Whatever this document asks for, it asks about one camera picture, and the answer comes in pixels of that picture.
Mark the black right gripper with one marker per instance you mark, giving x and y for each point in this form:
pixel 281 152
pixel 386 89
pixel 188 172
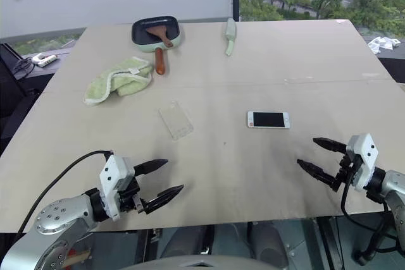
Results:
pixel 348 169

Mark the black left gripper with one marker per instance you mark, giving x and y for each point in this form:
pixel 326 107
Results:
pixel 129 198

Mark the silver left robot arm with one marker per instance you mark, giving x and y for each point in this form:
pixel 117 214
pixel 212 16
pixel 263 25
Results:
pixel 60 216

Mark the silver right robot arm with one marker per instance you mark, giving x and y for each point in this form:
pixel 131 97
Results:
pixel 394 187

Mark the clear phone case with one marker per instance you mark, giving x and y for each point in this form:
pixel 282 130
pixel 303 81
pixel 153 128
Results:
pixel 176 120

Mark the white smartphone with black screen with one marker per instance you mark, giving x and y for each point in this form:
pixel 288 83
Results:
pixel 268 119

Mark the silver robot torso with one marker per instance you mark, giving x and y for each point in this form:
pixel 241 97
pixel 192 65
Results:
pixel 199 262

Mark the green towel with white trim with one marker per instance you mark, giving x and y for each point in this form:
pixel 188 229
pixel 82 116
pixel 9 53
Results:
pixel 121 82

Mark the crumpled white paper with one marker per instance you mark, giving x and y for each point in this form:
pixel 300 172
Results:
pixel 381 44

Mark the brown wooden spatula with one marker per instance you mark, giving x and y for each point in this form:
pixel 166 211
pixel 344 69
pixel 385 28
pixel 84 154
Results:
pixel 157 32

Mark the pale green sheathed knife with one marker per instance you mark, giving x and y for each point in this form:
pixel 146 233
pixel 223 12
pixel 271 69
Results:
pixel 231 31

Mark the white power strip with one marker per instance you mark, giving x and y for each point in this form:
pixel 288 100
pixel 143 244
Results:
pixel 44 59

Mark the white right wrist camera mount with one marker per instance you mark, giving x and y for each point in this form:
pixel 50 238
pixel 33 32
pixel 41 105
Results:
pixel 367 153

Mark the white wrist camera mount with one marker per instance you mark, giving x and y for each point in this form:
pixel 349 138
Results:
pixel 110 172
pixel 367 153

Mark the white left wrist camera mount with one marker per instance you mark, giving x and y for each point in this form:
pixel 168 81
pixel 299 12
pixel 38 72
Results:
pixel 110 172

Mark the black table frame leg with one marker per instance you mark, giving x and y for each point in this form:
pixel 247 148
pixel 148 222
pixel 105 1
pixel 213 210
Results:
pixel 329 241

